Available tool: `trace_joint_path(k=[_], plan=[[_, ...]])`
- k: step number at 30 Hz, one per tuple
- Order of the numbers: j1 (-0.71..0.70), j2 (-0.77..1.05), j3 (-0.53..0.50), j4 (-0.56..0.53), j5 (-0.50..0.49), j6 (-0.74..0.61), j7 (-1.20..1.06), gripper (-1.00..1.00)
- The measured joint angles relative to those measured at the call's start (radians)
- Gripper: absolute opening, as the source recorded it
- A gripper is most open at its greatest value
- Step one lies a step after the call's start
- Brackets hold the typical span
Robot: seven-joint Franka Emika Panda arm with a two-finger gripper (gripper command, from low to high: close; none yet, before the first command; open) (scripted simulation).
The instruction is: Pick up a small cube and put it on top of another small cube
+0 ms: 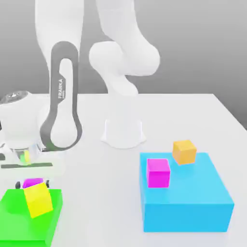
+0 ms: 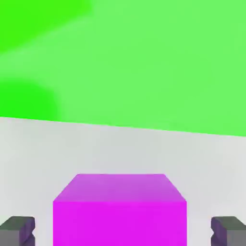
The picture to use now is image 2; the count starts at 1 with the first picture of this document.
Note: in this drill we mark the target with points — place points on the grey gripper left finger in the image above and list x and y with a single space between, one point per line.
15 230

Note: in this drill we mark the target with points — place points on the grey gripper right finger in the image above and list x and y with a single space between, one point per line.
230 230

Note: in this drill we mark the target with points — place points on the small magenta cube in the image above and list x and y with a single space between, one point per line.
119 215

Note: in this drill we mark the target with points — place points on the large green box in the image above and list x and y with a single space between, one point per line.
134 63

